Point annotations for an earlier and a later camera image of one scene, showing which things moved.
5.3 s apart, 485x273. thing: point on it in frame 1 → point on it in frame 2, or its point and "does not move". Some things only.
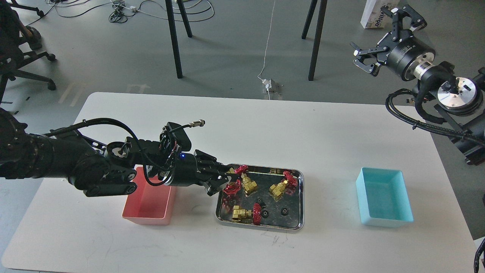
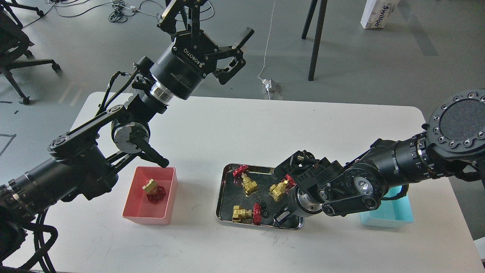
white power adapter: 268,83 does not move
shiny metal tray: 263,196 does not move
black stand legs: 323,5 does not move
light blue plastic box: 384,198 does not move
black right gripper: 407,57 → 303,204
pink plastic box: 150,203 does not move
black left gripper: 189,169 → 190,58
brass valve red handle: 246,216 does not move
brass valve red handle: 232,187 → 155,193
